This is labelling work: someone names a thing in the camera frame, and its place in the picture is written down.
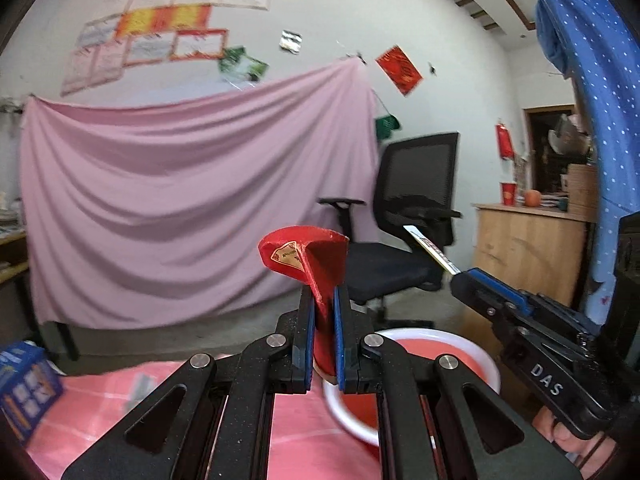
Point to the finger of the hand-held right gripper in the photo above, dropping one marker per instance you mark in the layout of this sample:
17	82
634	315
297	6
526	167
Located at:
500	285
470	295

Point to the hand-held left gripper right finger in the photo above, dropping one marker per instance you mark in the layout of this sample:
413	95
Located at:
342	332

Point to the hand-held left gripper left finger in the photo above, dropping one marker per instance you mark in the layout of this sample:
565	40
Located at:
310	332

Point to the red basin with white rim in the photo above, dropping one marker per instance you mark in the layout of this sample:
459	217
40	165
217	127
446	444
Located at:
465	355

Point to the printed packet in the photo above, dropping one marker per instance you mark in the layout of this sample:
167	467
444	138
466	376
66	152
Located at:
430	250

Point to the person's right hand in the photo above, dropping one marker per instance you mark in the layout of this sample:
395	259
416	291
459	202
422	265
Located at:
560	430

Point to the light wooden cabinet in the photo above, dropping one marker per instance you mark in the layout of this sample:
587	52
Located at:
525	245

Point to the orange fruit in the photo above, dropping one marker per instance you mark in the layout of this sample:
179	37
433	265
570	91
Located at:
532	197

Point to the stack of books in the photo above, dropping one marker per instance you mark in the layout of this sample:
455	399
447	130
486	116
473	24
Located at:
550	201

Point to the teal cup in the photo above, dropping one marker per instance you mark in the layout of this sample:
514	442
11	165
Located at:
564	204

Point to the black mesh office chair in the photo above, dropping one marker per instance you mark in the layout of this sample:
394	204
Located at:
415	170

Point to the red hanging ornament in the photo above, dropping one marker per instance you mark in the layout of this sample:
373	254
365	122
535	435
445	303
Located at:
504	140

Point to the green hanging bag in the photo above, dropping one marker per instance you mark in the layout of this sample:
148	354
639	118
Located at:
388	127

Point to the pink hanging bed sheet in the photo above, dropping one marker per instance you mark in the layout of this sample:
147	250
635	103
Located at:
175	185

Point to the blue polka dot cloth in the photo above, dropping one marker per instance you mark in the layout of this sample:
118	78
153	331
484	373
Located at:
600	85

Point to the pink checked tablecloth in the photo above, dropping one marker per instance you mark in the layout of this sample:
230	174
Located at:
100	410

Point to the blue printed cardboard box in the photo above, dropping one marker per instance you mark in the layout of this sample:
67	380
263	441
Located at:
30	390

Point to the wooden desk with shelves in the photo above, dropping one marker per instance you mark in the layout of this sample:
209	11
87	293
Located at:
12	260

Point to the stack of papers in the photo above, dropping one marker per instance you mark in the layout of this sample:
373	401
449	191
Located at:
10	215

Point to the dark wooden door frame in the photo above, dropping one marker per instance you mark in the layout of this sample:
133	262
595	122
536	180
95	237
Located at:
540	160

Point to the red square wall poster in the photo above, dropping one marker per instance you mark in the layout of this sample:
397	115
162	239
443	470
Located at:
398	70

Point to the black metal table frame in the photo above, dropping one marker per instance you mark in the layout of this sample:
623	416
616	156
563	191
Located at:
62	340

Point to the green wall poster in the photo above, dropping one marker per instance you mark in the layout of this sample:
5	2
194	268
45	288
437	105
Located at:
242	64

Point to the silver foil wall decoration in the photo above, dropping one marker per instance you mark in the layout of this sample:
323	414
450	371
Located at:
290	41

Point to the group of framed wall certificates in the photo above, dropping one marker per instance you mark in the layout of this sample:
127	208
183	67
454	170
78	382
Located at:
165	20

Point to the wall shelf with clutter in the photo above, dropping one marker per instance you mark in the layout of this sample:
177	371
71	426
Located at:
11	106

